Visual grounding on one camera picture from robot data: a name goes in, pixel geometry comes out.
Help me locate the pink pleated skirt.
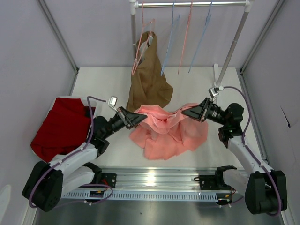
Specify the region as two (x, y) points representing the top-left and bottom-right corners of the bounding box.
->
(130, 103), (209, 160)

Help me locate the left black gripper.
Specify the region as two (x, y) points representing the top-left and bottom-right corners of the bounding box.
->
(102, 106), (147, 139)

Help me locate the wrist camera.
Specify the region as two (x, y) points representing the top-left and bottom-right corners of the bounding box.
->
(208, 86), (224, 101)
(107, 96), (118, 112)

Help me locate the slotted cable duct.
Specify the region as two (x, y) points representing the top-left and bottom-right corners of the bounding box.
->
(62, 190), (218, 202)

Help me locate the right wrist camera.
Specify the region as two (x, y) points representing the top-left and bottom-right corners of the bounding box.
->
(208, 86), (224, 101)

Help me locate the pink hanger holding brown skirt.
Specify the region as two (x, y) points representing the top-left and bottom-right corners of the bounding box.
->
(132, 2), (155, 75)

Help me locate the pink wire hanger middle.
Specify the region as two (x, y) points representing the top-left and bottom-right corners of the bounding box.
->
(177, 0), (194, 75)

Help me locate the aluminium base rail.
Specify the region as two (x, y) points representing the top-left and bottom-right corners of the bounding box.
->
(93, 166), (247, 192)

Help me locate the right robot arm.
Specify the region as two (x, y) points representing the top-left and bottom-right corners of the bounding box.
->
(182, 98), (287, 216)

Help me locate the white metal clothes rack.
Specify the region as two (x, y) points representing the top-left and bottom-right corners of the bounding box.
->
(129, 0), (254, 88)

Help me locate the brown skirt on hanger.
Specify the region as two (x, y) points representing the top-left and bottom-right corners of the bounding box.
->
(126, 31), (173, 112)

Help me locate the red garment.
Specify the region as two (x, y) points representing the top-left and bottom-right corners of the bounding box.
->
(30, 97), (91, 162)

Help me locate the blue wire hanger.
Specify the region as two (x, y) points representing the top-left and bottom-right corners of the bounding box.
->
(188, 1), (213, 73)
(160, 0), (180, 76)

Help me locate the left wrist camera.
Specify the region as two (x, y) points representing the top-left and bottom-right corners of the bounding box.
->
(107, 96), (118, 112)

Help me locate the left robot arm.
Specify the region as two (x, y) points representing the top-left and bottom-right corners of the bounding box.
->
(22, 107), (147, 212)

